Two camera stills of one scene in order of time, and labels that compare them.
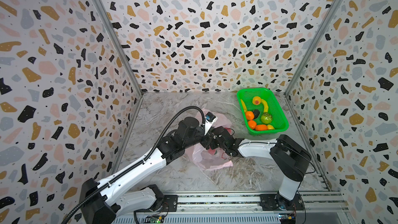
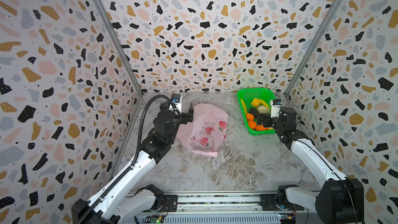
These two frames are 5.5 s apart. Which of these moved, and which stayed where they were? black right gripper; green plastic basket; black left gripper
Moved: black left gripper; black right gripper
Stayed: green plastic basket
